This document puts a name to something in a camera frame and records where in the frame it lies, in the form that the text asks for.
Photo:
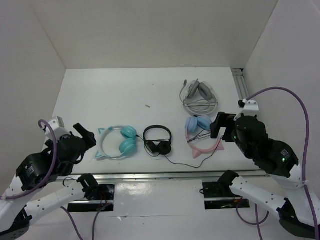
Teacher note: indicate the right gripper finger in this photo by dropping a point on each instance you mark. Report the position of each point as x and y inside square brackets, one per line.
[214, 130]
[226, 120]

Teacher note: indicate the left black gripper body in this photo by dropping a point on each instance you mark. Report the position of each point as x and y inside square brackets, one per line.
[66, 135]

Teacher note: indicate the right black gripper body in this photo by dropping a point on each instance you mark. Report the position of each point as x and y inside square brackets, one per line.
[245, 150]

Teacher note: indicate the teal cat-ear headphones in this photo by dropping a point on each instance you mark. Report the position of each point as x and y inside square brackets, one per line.
[127, 148]

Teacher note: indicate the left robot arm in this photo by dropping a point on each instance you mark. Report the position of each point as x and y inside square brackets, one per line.
[17, 210]

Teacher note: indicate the pink blue cat-ear headphones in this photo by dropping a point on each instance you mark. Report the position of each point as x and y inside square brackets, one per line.
[198, 127]

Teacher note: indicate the grey white headphones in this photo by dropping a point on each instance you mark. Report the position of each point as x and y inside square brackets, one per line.
[198, 98]

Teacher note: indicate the black headphones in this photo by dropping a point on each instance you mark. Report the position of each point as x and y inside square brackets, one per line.
[163, 147]

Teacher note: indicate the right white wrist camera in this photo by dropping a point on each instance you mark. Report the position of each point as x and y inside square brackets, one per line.
[247, 108]

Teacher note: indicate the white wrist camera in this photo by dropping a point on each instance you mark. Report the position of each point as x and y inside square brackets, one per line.
[247, 108]
[58, 127]

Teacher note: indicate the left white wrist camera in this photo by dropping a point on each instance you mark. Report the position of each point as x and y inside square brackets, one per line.
[58, 127]

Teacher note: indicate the aluminium side rail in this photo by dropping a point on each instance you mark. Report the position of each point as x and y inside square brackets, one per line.
[240, 83]

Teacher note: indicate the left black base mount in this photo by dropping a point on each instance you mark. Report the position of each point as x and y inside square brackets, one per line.
[104, 196]

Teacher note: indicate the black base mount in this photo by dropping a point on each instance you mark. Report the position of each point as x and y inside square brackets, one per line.
[218, 197]
[104, 196]

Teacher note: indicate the aluminium front rail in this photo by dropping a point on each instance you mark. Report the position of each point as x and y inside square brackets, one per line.
[166, 175]

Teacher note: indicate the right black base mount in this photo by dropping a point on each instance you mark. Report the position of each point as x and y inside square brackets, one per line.
[218, 197]

